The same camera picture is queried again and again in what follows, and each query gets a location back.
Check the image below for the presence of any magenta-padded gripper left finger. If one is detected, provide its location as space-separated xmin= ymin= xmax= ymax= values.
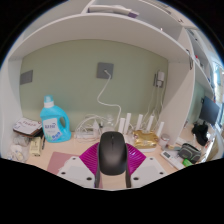
xmin=56 ymin=141 xmax=103 ymax=189

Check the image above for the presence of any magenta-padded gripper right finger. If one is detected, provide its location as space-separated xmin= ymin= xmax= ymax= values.
xmin=124 ymin=142 xmax=168 ymax=189

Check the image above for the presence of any black computer mouse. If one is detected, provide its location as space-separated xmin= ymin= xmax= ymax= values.
xmin=98 ymin=131 xmax=128 ymax=176

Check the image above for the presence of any gold foil bag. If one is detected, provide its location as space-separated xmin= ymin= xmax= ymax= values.
xmin=132 ymin=129 xmax=159 ymax=150

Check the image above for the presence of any small round white jar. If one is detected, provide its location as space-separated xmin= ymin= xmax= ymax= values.
xmin=158 ymin=133 xmax=171 ymax=149

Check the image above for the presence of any white remote control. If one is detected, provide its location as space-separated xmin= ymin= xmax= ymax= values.
xmin=160 ymin=149 xmax=183 ymax=170

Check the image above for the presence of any white router with antennas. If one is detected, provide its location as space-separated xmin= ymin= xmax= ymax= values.
xmin=117 ymin=112 xmax=166 ymax=153

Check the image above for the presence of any black pen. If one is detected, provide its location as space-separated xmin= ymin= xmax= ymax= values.
xmin=41 ymin=134 xmax=47 ymax=151

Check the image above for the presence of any blue detergent bottle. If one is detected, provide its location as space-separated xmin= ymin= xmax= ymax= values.
xmin=39 ymin=95 xmax=72 ymax=144

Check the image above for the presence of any small green bottle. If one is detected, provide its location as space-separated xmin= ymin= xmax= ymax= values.
xmin=181 ymin=158 xmax=194 ymax=168

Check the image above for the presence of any dark grey zip pouch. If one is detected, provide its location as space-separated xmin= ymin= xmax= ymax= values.
xmin=177 ymin=143 xmax=202 ymax=164

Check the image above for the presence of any small yellowish box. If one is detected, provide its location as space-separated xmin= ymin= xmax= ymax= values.
xmin=29 ymin=136 xmax=43 ymax=157

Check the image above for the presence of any black bag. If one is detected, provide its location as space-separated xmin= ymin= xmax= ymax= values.
xmin=191 ymin=122 xmax=209 ymax=147

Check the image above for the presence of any stack of books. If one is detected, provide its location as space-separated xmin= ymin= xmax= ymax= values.
xmin=12 ymin=117 xmax=44 ymax=138

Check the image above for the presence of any crumpled clear plastic bag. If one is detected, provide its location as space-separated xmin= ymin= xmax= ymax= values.
xmin=8 ymin=133 xmax=33 ymax=163

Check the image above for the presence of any dark computer monitor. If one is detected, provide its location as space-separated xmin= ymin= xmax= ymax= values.
xmin=198 ymin=95 xmax=222 ymax=127

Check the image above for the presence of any white cable from wall socket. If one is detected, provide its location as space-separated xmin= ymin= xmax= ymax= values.
xmin=96 ymin=69 xmax=123 ymax=121

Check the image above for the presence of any thin white charger cable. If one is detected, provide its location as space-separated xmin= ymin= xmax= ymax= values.
xmin=146 ymin=84 xmax=166 ymax=128

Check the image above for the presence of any white wall charger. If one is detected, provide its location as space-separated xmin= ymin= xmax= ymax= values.
xmin=153 ymin=70 xmax=166 ymax=88

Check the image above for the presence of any grey wall socket plate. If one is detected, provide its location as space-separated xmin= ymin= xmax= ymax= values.
xmin=96 ymin=61 xmax=115 ymax=80

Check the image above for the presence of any grey blank wall plate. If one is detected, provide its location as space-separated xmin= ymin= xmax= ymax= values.
xmin=19 ymin=69 xmax=34 ymax=86

